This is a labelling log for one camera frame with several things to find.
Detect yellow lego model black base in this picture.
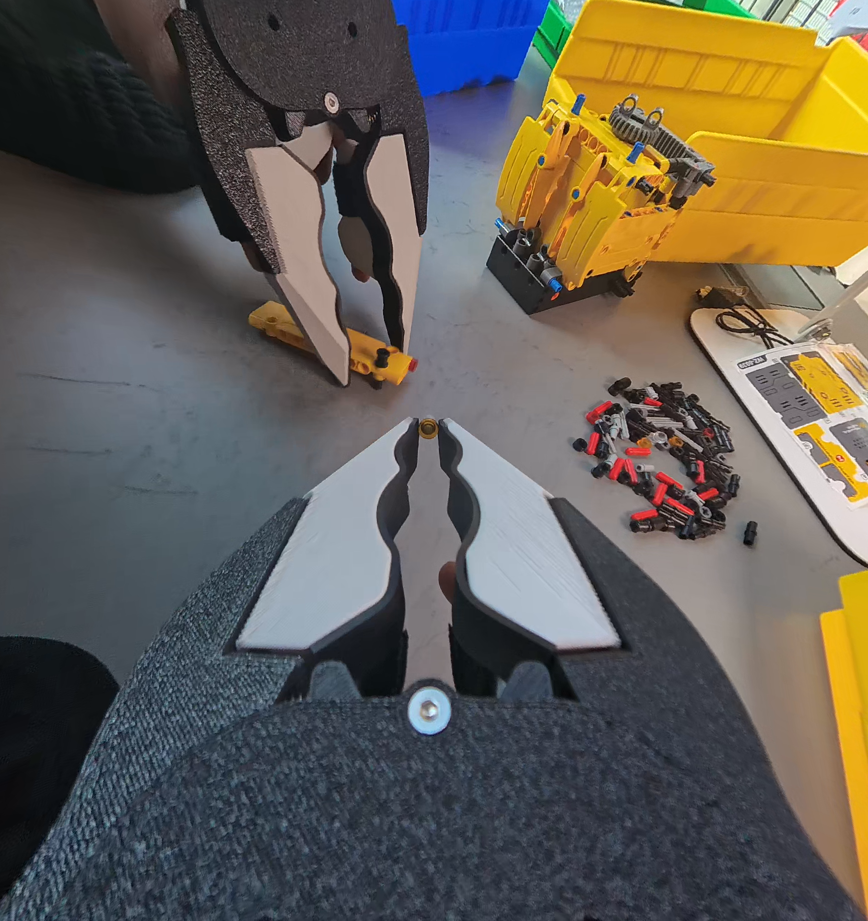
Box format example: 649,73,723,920
486,94,717,316

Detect yellow parts bin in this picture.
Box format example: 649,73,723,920
542,0,868,269
820,565,868,921

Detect yellow lego beam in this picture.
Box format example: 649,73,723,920
248,301,419,390

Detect green parts bin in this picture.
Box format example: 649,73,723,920
533,0,576,69

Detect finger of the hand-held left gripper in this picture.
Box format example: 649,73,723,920
246,141,353,388
362,133,424,355

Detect white rounded board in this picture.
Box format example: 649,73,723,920
689,306,868,569

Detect pile of red black lego pins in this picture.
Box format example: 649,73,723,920
571,378,741,542

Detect blue parts bin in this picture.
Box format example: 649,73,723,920
391,0,551,98

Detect lego sticker sheet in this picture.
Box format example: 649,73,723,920
736,342,868,510

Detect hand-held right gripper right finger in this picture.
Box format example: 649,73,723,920
437,419,622,652

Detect person's left hand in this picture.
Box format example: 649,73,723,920
312,133,377,283

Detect black string bundle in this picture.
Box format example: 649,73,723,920
696,284,795,350

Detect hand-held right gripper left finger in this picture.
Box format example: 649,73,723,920
235,417,419,656

